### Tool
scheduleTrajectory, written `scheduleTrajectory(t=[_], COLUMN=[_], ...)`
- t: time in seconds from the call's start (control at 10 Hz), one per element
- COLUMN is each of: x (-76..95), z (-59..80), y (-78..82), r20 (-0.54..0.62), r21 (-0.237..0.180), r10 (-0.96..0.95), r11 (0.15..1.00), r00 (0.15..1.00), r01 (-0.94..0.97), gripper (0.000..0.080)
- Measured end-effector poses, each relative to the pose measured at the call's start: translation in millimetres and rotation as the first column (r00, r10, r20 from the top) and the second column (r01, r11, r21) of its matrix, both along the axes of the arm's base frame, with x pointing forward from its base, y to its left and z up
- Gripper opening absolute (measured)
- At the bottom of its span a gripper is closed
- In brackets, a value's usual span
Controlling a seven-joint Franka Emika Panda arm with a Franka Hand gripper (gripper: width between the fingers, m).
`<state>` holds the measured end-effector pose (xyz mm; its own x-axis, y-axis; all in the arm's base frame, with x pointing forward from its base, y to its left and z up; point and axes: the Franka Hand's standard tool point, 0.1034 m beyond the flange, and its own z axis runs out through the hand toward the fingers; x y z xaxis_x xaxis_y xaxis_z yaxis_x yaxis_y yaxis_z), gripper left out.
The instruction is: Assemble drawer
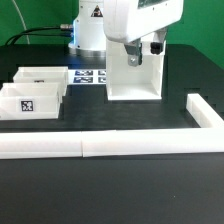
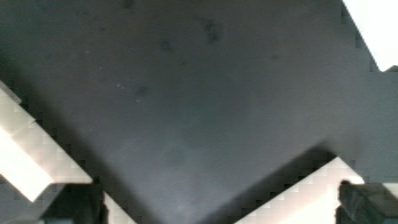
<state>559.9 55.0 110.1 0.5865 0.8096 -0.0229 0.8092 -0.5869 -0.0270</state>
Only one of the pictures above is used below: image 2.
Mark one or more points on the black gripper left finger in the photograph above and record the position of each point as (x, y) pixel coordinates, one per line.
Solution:
(76, 207)

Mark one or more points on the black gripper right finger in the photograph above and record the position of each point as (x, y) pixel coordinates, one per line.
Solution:
(368, 203)

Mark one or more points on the white right barrier rail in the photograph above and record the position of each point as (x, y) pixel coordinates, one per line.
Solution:
(304, 205)

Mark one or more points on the white barrier rail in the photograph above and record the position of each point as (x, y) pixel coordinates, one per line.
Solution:
(304, 205)
(35, 166)

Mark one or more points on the white front barrier rail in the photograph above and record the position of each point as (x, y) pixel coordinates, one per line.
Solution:
(35, 166)

